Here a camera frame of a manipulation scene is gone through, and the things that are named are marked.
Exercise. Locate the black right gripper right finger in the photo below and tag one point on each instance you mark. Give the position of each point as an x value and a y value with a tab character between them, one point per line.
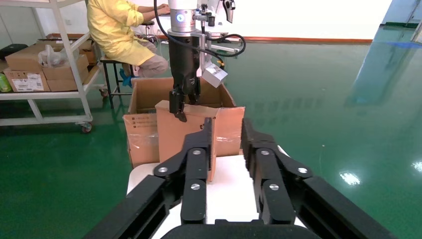
273	198

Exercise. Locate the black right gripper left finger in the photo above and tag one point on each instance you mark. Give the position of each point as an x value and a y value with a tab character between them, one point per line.
194	198

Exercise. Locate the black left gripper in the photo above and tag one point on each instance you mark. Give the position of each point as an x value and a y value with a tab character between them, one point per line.
183	62

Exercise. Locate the small cardboard box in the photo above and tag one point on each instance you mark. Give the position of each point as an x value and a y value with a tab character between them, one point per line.
178	135

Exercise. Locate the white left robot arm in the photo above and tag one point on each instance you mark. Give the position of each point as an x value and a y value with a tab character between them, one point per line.
183	24

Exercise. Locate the large cardboard box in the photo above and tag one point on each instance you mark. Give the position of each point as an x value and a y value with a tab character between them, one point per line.
141	138

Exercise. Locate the open flat cardboard box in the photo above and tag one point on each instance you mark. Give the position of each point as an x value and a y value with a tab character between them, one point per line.
85	44

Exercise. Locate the medium plain cardboard box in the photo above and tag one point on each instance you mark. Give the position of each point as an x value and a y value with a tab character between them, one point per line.
64	79

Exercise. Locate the cardboard box with white label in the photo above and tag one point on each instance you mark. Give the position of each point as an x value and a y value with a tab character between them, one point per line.
28	82

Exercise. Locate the wide plain cardboard box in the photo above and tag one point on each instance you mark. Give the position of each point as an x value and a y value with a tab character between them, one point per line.
23	57

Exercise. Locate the blue shoe cover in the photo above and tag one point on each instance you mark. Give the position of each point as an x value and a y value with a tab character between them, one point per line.
125	79

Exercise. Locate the black stool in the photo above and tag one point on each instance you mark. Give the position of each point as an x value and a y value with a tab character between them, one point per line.
115	82

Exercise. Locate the person in yellow coat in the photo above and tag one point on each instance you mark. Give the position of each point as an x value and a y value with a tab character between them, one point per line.
112	29

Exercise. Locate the white shelf cart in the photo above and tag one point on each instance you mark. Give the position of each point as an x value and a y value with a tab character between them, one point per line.
74	66

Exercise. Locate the clear plastic bag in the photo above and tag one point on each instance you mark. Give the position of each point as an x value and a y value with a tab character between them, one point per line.
52	57

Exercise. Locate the black case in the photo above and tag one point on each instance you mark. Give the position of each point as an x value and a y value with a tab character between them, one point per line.
11	49

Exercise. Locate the green bottle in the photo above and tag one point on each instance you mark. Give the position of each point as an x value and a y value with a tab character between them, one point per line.
4	84

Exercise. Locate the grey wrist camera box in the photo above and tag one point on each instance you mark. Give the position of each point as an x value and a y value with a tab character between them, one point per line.
214	75

